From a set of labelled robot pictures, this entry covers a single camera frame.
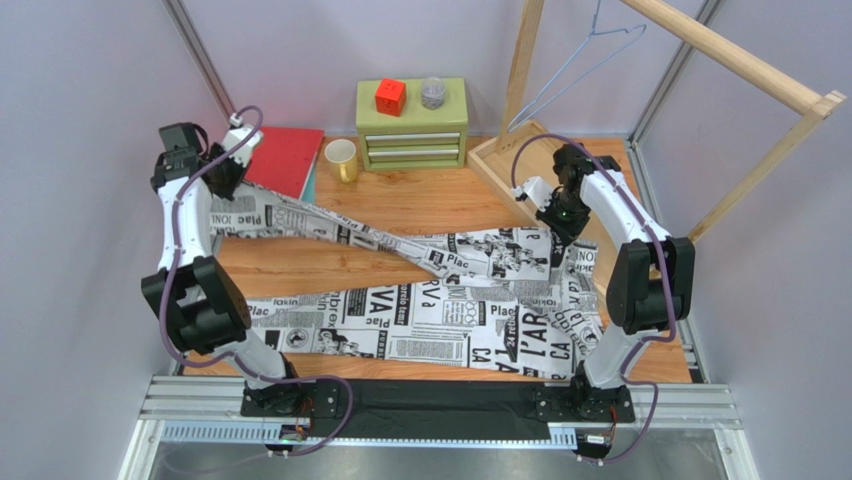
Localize red cube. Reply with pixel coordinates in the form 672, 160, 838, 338
374, 78, 407, 117

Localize purple cable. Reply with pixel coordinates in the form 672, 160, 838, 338
509, 133, 679, 465
156, 105, 355, 459

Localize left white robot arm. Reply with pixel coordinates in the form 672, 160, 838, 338
141, 114, 308, 417

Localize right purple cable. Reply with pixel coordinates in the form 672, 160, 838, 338
509, 133, 679, 465

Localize teal cutting board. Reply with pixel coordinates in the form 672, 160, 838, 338
300, 160, 317, 204

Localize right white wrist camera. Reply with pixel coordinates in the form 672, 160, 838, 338
512, 176, 555, 212

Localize blue wire hanger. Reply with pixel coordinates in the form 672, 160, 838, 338
507, 0, 648, 134

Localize newspaper print trousers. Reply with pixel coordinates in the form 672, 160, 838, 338
210, 184, 603, 379

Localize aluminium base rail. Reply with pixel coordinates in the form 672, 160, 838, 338
140, 376, 758, 479

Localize red board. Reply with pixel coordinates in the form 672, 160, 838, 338
245, 127, 325, 200

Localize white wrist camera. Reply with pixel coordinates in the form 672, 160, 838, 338
221, 113, 264, 169
512, 176, 555, 212

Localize clear glass jar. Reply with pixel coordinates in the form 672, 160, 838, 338
420, 76, 446, 110

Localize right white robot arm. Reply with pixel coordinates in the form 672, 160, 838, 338
535, 141, 695, 420

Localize wooden clothes rack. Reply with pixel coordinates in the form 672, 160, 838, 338
467, 1, 846, 241

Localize yellow mug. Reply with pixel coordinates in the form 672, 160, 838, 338
324, 139, 358, 184

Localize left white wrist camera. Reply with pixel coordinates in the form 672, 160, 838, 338
221, 113, 264, 169

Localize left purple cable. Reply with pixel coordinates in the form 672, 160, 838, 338
156, 105, 355, 459

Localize green drawer cabinet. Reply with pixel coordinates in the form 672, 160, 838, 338
355, 77, 468, 171

